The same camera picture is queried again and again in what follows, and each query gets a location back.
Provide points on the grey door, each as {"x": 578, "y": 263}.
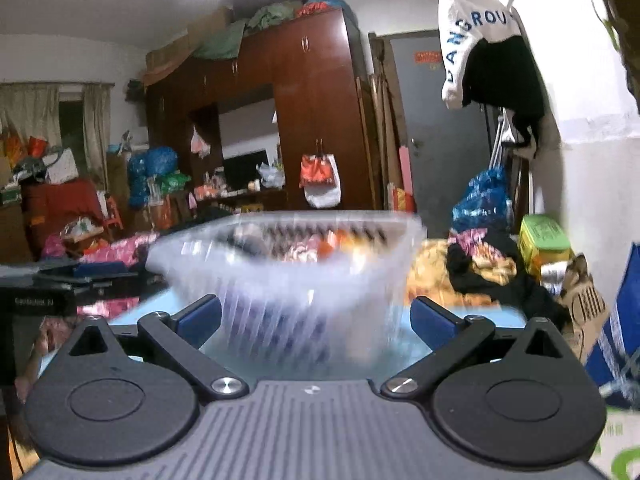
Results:
{"x": 447, "y": 147}

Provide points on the yellow patterned cloth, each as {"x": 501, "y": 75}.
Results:
{"x": 429, "y": 277}

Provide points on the white hanging shirt blue letters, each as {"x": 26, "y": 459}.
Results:
{"x": 462, "y": 24}

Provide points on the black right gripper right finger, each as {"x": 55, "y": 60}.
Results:
{"x": 509, "y": 397}

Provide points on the black television monitor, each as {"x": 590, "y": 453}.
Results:
{"x": 240, "y": 170}

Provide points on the green lidded box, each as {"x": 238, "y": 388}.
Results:
{"x": 542, "y": 241}

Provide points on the green cloth atop wardrobe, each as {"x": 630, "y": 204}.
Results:
{"x": 222, "y": 45}

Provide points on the blue plastic bag by door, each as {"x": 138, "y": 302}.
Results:
{"x": 486, "y": 203}

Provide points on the blue plastic bags stack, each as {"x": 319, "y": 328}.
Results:
{"x": 149, "y": 174}

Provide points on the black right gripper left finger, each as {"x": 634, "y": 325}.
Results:
{"x": 117, "y": 394}

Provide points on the dark red wooden wardrobe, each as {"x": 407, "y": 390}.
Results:
{"x": 313, "y": 70}

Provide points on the red chair with clutter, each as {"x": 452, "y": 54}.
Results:
{"x": 47, "y": 208}

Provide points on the beige window curtains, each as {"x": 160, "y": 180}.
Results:
{"x": 31, "y": 109}

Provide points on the black hanging garment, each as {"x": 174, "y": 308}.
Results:
{"x": 503, "y": 75}

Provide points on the clear plastic perforated basket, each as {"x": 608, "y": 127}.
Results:
{"x": 279, "y": 303}

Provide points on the black clothes pile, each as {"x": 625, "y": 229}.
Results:
{"x": 523, "y": 292}

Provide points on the blue tote bag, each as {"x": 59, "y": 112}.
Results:
{"x": 614, "y": 360}

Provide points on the orange capped bottle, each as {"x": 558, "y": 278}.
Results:
{"x": 341, "y": 243}

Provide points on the orange white hanging bag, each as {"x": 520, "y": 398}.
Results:
{"x": 320, "y": 181}

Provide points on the brown paper bag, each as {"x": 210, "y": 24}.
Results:
{"x": 587, "y": 309}

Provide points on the pink floral bedding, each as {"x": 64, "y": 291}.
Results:
{"x": 130, "y": 250}

